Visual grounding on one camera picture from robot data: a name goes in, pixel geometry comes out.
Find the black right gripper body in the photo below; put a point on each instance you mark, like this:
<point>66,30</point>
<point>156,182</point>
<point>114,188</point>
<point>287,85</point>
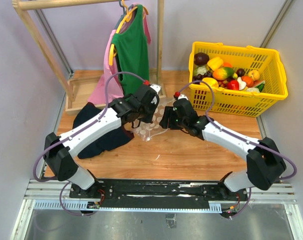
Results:
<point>172,121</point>

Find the yellow plastic basket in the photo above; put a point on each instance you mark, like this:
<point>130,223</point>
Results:
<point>246,101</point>

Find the orange green mango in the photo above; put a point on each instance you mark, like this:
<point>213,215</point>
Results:
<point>223,73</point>

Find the dark navy cloth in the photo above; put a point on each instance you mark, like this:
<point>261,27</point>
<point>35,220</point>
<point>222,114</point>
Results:
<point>108,142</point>

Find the clear dotted zip top bag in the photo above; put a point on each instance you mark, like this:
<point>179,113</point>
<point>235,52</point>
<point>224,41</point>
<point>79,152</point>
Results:
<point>148,130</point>

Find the orange fruit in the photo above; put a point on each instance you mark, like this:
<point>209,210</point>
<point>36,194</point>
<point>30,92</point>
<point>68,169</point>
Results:
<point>248,80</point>

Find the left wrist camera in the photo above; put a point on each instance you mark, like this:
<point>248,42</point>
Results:
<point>155,87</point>

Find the yellow bell pepper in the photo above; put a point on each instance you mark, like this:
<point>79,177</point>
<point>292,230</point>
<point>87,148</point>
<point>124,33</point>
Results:
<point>215,63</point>
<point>213,83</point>

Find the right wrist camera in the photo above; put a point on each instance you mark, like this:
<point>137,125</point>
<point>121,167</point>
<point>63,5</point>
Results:
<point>178,95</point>

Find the purple grape bunch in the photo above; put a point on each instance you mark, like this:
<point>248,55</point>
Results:
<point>200,77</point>

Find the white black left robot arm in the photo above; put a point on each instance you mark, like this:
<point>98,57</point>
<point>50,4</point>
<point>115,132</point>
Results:
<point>61,150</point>

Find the yellow peach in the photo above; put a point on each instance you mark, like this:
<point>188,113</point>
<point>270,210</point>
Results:
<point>254,75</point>

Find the wooden clothes rack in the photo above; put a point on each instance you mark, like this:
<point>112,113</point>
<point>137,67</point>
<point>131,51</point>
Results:
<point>78,86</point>

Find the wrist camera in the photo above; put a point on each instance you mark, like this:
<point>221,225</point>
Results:
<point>178,95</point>
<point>155,87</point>

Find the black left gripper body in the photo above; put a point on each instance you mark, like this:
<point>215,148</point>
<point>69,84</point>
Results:
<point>147,113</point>

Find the green tank top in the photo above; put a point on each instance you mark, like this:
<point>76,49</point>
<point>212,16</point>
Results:
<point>132,47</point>

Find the watermelon slice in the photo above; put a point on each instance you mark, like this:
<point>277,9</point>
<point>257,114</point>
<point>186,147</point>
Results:
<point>259,85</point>

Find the dark purple round fruit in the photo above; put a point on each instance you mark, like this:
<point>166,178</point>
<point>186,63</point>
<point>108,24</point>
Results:
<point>201,59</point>

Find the yellow clothes hanger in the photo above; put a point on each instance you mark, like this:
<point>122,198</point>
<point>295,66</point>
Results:
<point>127,17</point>

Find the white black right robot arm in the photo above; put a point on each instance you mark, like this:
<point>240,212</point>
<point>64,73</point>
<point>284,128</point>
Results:
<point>264,165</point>

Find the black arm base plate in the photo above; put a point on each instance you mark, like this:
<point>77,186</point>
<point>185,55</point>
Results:
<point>157,194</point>

